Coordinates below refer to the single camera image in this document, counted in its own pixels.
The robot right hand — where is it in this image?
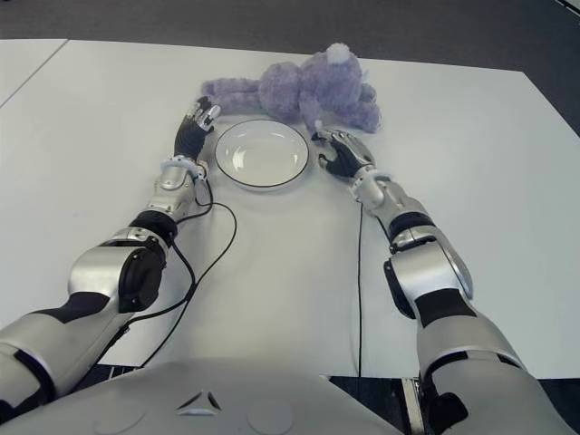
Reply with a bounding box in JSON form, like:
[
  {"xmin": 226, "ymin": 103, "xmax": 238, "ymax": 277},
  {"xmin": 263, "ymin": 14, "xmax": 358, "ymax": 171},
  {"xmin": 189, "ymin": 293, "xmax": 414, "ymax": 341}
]
[{"xmin": 311, "ymin": 129, "xmax": 375, "ymax": 179}]

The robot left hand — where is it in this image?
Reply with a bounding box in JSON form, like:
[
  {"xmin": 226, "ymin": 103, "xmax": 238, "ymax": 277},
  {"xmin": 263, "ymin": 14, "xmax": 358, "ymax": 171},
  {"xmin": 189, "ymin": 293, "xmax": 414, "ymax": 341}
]
[{"xmin": 174, "ymin": 96, "xmax": 222, "ymax": 160}]

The purple plush doll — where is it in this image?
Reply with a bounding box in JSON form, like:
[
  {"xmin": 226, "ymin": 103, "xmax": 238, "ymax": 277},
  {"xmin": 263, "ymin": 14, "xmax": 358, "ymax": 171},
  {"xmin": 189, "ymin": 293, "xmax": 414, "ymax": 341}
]
[{"xmin": 200, "ymin": 43, "xmax": 381, "ymax": 137}]

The white plate with black rim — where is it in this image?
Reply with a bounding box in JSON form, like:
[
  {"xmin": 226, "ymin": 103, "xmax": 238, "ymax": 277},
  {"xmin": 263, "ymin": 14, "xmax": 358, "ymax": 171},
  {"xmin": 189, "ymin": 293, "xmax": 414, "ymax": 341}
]
[{"xmin": 214, "ymin": 119, "xmax": 311, "ymax": 191}]

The grey robot torso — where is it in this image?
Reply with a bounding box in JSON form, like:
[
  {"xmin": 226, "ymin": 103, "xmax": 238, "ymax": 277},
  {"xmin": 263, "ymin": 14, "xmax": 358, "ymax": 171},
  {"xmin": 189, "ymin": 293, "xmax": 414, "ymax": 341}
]
[{"xmin": 0, "ymin": 360, "xmax": 436, "ymax": 435}]

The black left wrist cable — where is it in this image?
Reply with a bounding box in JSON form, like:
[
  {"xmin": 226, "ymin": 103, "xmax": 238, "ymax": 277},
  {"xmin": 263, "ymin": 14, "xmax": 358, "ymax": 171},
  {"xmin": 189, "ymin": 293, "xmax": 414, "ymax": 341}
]
[{"xmin": 121, "ymin": 179, "xmax": 237, "ymax": 367}]

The metal table frame bracket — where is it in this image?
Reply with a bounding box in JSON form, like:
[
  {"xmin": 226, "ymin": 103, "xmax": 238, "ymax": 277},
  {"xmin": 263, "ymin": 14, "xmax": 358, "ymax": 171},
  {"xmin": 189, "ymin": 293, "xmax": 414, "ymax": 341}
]
[{"xmin": 401, "ymin": 376, "xmax": 427, "ymax": 435}]

